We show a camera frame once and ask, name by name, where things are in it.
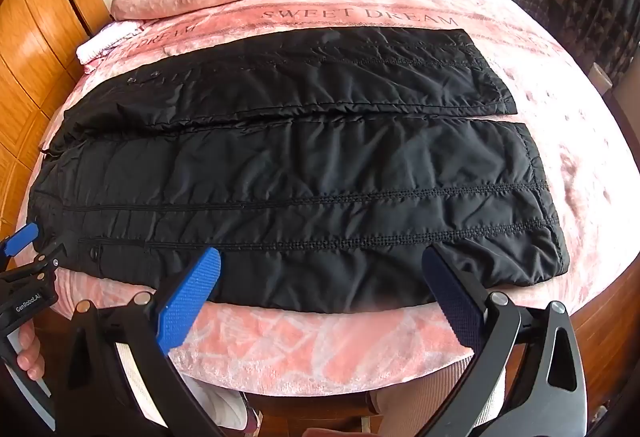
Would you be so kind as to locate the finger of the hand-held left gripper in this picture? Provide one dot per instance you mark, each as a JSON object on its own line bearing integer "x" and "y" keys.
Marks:
{"x": 25, "y": 235}

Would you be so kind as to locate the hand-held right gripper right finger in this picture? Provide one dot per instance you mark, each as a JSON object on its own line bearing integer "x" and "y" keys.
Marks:
{"x": 452, "y": 302}

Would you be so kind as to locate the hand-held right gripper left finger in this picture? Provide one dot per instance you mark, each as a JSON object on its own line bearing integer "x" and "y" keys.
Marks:
{"x": 192, "y": 297}

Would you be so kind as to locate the black padded pants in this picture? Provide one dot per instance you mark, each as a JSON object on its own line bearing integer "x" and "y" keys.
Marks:
{"x": 300, "y": 177}

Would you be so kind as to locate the person's left hand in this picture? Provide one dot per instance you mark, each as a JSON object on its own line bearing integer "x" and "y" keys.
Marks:
{"x": 30, "y": 359}

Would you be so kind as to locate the person's leg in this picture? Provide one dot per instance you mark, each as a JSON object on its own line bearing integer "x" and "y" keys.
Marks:
{"x": 415, "y": 392}

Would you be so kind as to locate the white shoe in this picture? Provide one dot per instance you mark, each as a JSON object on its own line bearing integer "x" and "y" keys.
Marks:
{"x": 230, "y": 409}

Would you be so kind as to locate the wooden wardrobe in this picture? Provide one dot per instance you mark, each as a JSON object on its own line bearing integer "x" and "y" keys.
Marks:
{"x": 35, "y": 42}

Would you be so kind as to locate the pink white striped cloth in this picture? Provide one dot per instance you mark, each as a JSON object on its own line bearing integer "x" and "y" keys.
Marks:
{"x": 102, "y": 42}

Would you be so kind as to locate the pink printed bed blanket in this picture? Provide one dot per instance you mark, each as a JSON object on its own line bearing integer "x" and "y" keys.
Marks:
{"x": 550, "y": 82}

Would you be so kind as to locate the dark plaid cloth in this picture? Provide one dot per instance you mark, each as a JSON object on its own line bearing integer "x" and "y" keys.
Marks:
{"x": 537, "y": 4}

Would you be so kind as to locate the dark patterned curtain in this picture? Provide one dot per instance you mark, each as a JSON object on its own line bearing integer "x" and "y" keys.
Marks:
{"x": 605, "y": 7}

